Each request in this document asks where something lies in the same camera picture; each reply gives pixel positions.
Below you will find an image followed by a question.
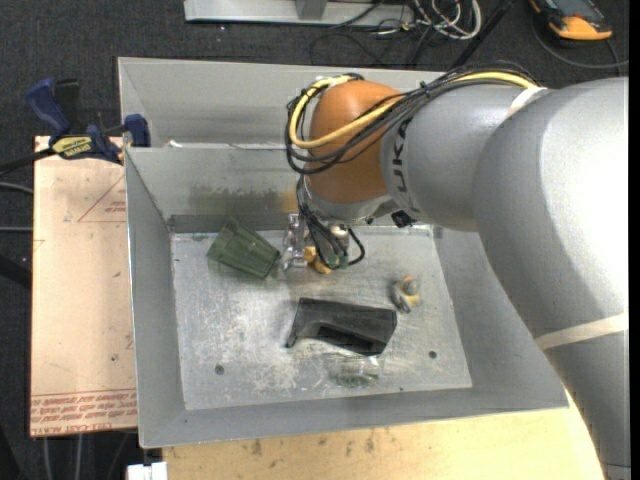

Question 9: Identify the dark green ribbed cup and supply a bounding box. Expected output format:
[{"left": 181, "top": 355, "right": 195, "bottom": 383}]
[{"left": 205, "top": 216, "right": 282, "bottom": 281}]

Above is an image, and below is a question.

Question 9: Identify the clear glass thing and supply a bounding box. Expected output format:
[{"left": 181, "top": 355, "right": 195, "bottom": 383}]
[{"left": 323, "top": 351, "right": 384, "bottom": 390}]

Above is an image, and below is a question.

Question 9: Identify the grey and yellow toy animal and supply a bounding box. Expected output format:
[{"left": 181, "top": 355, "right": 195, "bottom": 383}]
[{"left": 389, "top": 274, "right": 422, "bottom": 315}]

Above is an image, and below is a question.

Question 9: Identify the small yellow toy piece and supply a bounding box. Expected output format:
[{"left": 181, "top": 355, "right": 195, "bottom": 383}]
[{"left": 303, "top": 245, "right": 335, "bottom": 275}]

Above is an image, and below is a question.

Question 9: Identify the black flat angled block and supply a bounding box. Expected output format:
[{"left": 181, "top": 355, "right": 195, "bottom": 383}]
[{"left": 284, "top": 296, "right": 399, "bottom": 357}]

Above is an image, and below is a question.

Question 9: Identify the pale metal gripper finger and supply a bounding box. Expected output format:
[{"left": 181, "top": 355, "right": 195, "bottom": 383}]
[
  {"left": 285, "top": 212, "right": 307, "bottom": 249},
  {"left": 280, "top": 245, "right": 309, "bottom": 272}
]

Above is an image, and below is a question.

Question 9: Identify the grey metal bin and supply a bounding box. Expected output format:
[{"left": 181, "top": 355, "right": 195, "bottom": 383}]
[{"left": 117, "top": 56, "right": 571, "bottom": 450}]

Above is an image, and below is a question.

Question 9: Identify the brown cardboard board, red print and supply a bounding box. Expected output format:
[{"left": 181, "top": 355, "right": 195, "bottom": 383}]
[{"left": 29, "top": 135, "right": 139, "bottom": 439}]

